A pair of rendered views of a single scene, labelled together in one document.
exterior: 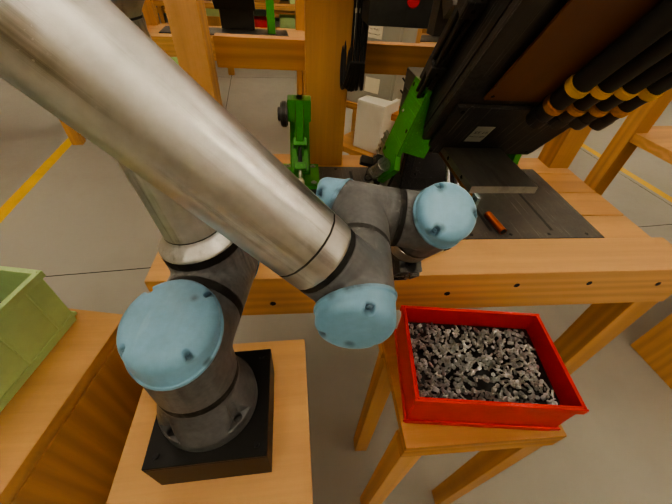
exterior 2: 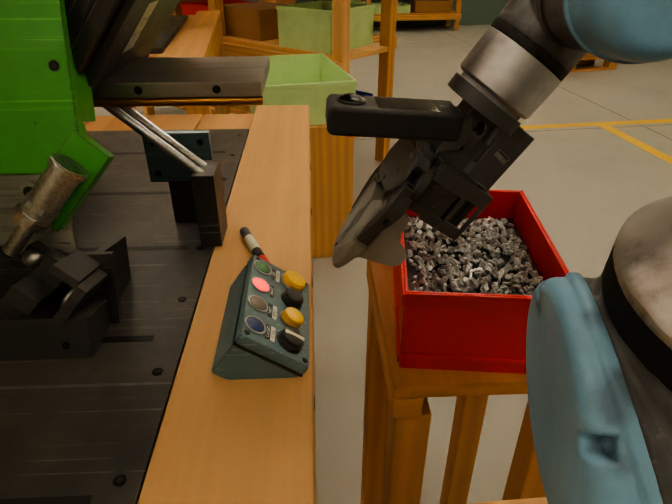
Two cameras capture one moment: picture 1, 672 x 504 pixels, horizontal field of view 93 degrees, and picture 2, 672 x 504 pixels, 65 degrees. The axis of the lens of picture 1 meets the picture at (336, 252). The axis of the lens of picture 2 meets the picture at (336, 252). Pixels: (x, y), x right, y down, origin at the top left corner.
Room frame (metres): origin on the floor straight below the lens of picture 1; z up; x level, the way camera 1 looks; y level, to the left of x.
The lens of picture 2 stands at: (0.48, 0.35, 1.28)
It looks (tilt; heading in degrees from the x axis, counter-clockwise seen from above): 31 degrees down; 275
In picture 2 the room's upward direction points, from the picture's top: straight up
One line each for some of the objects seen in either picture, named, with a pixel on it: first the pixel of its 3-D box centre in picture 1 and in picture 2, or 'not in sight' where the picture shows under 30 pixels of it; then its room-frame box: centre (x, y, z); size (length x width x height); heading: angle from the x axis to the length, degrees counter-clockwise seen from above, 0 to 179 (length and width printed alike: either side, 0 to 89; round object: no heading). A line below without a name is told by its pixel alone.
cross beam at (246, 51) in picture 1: (407, 59); not in sight; (1.29, -0.20, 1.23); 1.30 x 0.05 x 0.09; 98
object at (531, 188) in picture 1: (469, 152); (119, 80); (0.84, -0.34, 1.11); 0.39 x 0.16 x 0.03; 8
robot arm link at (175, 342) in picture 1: (183, 341); not in sight; (0.21, 0.19, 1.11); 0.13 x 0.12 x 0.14; 0
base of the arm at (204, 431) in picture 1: (203, 386); not in sight; (0.21, 0.19, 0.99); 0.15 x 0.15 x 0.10
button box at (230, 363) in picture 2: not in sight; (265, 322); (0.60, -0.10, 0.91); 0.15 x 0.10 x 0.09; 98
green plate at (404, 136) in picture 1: (415, 125); (26, 60); (0.85, -0.18, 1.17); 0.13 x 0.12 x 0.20; 98
